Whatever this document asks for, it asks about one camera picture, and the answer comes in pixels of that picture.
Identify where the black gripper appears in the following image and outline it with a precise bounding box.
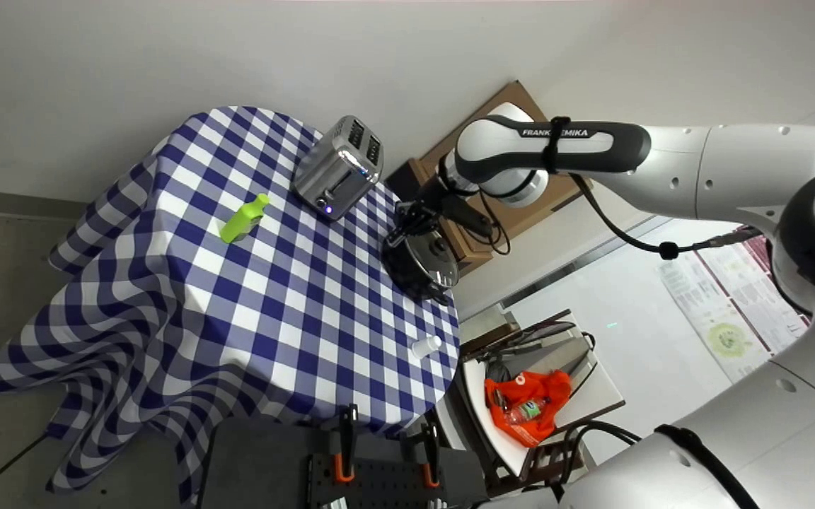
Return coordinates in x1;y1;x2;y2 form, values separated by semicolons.
393;175;492;244

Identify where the silver two-slot toaster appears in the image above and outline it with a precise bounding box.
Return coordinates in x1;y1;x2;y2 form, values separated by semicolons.
292;113;387;223

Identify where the black pot with steel lid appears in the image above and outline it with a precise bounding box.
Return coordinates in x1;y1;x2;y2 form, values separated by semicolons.
379;217;465;306

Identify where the brown cardboard box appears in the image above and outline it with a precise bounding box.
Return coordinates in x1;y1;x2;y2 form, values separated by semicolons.
387;79;582;275

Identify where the small white object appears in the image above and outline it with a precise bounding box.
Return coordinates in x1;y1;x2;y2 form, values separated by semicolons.
407;337;448;366

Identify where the lime green plastic bottle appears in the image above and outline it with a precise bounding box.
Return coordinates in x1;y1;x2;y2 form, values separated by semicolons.
217;193;274;247

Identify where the blue white checkered tablecloth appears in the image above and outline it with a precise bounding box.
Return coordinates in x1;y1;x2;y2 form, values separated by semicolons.
0;101;465;507

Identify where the black clamp with orange trigger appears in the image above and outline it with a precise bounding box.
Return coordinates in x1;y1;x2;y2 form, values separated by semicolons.
413;419;448;492
325;404;363;490

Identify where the black base panel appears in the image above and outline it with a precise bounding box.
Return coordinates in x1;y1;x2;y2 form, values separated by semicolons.
297;421;490;509

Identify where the white poster with green circle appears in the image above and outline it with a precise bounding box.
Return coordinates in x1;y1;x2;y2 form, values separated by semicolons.
657;240;815;385

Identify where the dark red poster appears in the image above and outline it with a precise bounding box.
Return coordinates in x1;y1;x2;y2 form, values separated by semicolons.
744;234;785;282

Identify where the dark metal rack frame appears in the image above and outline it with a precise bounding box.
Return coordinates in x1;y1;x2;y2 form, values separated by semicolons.
459;306;604;431

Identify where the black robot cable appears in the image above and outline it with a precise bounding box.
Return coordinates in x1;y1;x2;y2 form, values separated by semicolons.
437;154;771;264

